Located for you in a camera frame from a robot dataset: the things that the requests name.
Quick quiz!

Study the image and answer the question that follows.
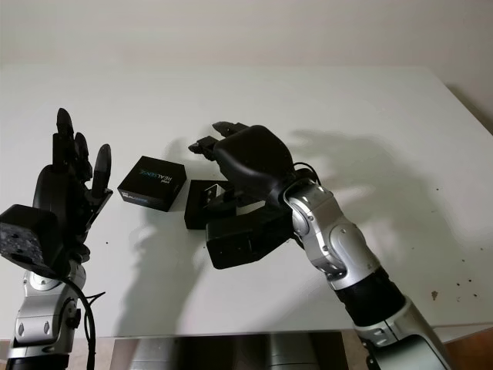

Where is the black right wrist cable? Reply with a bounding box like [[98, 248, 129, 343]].
[[290, 161, 323, 186]]

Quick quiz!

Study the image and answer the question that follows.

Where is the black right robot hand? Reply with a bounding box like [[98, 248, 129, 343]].
[[188, 121, 298, 217]]

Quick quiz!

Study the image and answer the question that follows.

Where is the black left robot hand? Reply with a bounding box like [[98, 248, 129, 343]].
[[32, 107, 113, 263]]

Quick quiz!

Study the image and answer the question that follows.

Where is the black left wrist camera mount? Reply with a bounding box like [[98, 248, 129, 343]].
[[0, 205, 59, 279]]

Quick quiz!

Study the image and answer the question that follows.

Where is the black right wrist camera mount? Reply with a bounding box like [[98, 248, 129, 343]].
[[206, 210, 292, 271]]

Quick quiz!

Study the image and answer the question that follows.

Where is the black box base with foam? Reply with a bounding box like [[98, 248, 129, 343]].
[[183, 179, 236, 231]]

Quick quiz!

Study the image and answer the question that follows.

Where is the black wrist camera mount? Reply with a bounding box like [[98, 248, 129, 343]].
[[206, 210, 292, 271], [0, 205, 59, 279]]

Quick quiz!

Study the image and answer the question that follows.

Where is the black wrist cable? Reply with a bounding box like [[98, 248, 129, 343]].
[[57, 277, 107, 370], [290, 161, 323, 186]]

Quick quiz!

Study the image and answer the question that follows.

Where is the black printed RealSense box lid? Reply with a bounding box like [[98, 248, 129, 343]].
[[116, 155, 187, 213]]

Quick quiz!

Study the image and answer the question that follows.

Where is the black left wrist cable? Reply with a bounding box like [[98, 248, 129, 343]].
[[57, 277, 107, 370]]

